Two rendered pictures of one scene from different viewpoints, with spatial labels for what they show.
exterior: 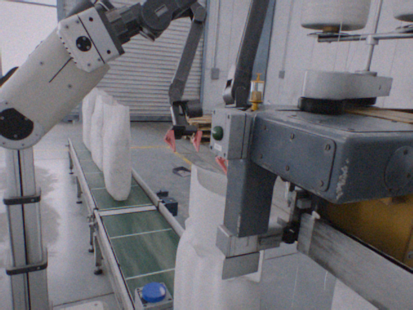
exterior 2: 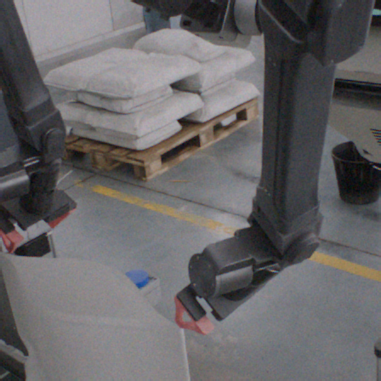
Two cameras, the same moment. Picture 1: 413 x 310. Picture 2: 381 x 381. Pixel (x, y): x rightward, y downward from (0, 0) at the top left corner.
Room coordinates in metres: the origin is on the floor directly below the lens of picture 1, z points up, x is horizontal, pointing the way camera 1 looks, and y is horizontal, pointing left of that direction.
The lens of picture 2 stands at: (2.04, -0.21, 1.69)
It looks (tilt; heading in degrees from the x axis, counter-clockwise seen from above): 26 degrees down; 161
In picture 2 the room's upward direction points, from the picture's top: 7 degrees counter-clockwise
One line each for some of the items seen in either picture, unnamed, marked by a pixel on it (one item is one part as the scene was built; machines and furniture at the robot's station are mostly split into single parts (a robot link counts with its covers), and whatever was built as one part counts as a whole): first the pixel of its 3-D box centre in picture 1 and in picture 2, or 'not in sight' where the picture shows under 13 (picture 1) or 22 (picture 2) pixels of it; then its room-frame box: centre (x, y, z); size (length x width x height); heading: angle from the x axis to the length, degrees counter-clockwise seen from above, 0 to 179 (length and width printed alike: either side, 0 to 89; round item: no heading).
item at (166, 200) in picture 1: (163, 201); not in sight; (2.47, 0.31, 0.35); 0.30 x 0.15 x 0.15; 27
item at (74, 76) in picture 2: not in sight; (98, 68); (-2.26, 0.79, 0.56); 0.66 x 0.43 x 0.15; 114
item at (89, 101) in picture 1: (91, 118); not in sight; (3.83, 1.35, 0.74); 0.47 x 0.20 x 0.72; 29
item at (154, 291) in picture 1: (153, 293); (135, 280); (0.72, 0.10, 0.84); 0.06 x 0.06 x 0.02
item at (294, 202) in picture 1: (295, 216); not in sight; (0.75, -0.23, 1.08); 0.03 x 0.01 x 0.13; 117
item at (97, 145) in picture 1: (102, 129); not in sight; (3.22, 1.03, 0.74); 0.47 x 0.22 x 0.72; 28
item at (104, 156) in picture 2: not in sight; (160, 127); (-2.23, 1.14, 0.07); 1.20 x 0.82 x 0.14; 119
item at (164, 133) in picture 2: not in sight; (123, 127); (-2.05, 0.85, 0.20); 0.66 x 0.44 x 0.12; 27
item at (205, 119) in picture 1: (212, 121); not in sight; (6.71, -0.09, 0.36); 1.20 x 0.82 x 0.14; 113
